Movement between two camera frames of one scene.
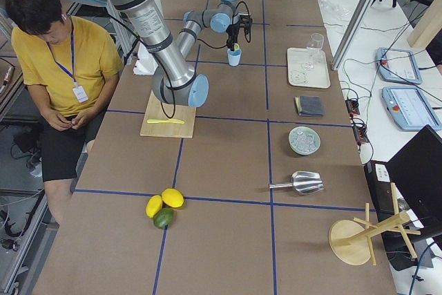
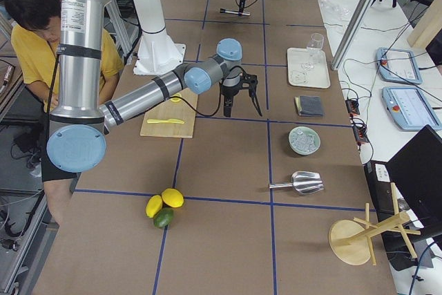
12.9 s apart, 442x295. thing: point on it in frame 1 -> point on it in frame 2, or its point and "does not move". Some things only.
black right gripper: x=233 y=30 -> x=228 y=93
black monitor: x=416 y=170 does not move
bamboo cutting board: x=157 y=124 does not move
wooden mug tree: x=351 y=244 does not move
